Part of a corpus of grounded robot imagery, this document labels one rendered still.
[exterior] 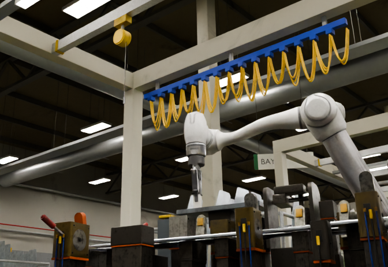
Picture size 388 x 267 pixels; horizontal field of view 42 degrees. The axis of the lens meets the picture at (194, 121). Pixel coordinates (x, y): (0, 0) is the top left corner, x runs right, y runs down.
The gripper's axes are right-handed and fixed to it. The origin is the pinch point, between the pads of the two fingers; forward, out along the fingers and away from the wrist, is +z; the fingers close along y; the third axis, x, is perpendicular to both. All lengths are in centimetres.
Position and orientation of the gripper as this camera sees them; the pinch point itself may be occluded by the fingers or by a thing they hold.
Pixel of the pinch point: (197, 203)
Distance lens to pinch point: 219.5
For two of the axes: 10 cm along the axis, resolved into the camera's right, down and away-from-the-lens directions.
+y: -2.1, -3.4, -9.2
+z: 0.2, 9.3, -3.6
